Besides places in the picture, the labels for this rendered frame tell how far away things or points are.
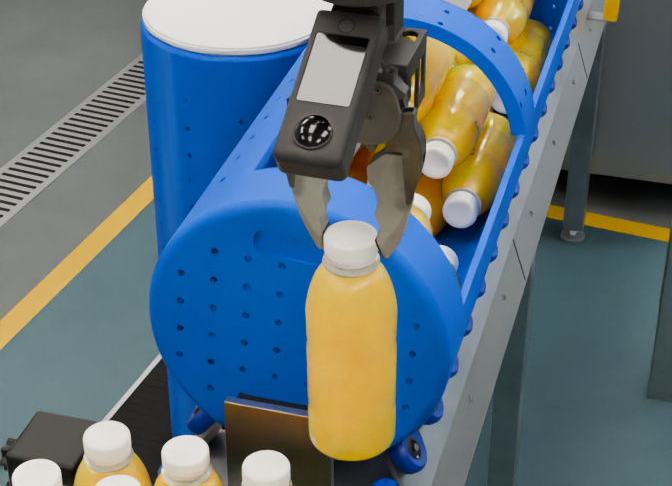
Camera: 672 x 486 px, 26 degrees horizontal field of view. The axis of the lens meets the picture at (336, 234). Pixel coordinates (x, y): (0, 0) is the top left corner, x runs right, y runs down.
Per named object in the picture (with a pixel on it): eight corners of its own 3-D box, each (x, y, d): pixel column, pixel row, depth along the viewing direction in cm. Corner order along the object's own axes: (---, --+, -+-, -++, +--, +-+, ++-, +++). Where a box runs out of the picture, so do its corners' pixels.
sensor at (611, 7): (618, 16, 240) (621, -12, 237) (616, 23, 237) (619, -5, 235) (571, 11, 241) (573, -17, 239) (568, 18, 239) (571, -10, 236)
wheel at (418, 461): (422, 423, 140) (406, 430, 141) (396, 424, 136) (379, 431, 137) (436, 468, 138) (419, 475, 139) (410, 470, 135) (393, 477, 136)
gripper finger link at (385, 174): (438, 223, 108) (420, 110, 103) (420, 265, 103) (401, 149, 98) (398, 223, 109) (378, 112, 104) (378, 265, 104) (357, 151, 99)
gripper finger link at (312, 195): (342, 215, 110) (364, 110, 104) (320, 257, 105) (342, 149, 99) (303, 203, 110) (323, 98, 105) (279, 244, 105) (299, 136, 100)
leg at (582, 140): (586, 233, 351) (612, -10, 318) (583, 245, 347) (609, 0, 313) (562, 230, 353) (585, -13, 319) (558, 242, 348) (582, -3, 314)
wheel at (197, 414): (224, 398, 145) (209, 385, 145) (229, 404, 141) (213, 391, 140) (196, 433, 145) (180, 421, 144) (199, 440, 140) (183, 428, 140)
